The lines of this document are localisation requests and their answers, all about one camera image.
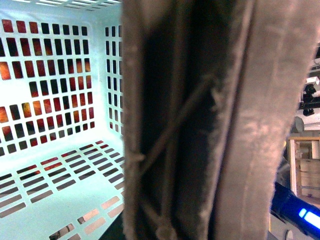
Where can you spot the light blue plastic basket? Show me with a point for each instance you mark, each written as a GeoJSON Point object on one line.
{"type": "Point", "coordinates": [61, 151]}

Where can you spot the brown basket handle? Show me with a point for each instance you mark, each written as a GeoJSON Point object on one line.
{"type": "Point", "coordinates": [210, 91]}

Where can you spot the black robot arm blue light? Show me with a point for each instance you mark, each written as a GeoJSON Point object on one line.
{"type": "Point", "coordinates": [287, 207]}

